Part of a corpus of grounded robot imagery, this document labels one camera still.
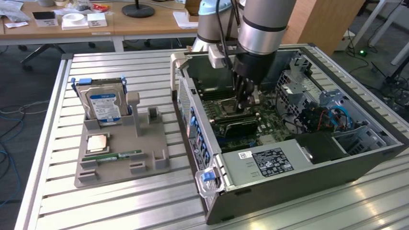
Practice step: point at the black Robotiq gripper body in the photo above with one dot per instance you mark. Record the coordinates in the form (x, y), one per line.
(256, 64)

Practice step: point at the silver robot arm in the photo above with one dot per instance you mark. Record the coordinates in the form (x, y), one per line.
(262, 28)

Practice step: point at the CPU socket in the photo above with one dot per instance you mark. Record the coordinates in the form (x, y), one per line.
(227, 107)

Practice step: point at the silver drive cage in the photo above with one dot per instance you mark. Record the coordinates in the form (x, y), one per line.
(294, 91)

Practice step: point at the green motherboard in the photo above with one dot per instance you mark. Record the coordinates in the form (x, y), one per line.
(272, 129)

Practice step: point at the white paper stack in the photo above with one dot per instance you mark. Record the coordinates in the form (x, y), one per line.
(187, 21)

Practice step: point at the small white floor unit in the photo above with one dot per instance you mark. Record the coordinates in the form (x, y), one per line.
(347, 40)

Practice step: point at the black plastic shroud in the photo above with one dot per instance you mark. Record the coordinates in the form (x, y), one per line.
(319, 148)

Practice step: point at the brown cardboard box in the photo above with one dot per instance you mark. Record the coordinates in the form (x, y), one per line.
(193, 7)

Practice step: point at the device with green light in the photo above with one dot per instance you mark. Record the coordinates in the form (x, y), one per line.
(362, 52)

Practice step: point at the blue case release latch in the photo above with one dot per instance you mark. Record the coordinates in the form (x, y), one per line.
(209, 178)

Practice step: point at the silver disk bay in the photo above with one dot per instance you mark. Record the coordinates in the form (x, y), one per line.
(362, 139)

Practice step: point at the grey plastic parts rack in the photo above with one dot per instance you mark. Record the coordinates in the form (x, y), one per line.
(122, 143)

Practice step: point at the black lamp base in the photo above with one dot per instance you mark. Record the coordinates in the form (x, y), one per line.
(138, 12)

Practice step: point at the hard disk in blue carrier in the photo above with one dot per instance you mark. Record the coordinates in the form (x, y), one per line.
(102, 105)

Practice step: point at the open black PC case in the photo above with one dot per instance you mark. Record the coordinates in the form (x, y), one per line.
(288, 196)

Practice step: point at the black equipment stand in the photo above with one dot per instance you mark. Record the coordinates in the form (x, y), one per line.
(398, 79)

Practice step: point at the green RAM stick bare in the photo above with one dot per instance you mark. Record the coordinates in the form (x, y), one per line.
(113, 155)

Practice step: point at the silver CPU chip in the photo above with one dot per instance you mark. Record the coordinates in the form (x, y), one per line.
(98, 142)

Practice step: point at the white cube box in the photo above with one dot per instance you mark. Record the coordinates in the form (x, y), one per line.
(97, 18)

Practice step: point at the red small item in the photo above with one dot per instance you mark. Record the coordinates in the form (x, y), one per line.
(99, 8)

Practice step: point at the flat white box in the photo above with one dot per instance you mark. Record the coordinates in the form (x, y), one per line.
(75, 26)

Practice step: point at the dark small item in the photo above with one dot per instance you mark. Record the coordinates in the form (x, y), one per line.
(82, 7)

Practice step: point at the white bowl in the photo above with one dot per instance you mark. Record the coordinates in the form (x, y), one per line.
(69, 18)

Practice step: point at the black chair base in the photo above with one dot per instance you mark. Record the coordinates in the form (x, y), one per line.
(42, 54)

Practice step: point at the beige tape roll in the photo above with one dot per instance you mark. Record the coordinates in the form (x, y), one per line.
(61, 2)

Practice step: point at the black and white box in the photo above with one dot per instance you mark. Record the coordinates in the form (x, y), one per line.
(45, 15)

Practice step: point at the grey cup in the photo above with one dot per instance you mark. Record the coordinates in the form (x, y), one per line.
(46, 3)

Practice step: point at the white paper label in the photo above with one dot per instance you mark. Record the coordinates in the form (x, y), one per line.
(17, 24)

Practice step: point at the clear plastic bag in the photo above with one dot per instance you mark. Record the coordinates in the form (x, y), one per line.
(14, 10)

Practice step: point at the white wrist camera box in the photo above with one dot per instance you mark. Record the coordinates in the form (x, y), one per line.
(219, 58)

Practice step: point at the white table frame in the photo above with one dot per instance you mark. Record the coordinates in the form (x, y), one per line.
(382, 24)

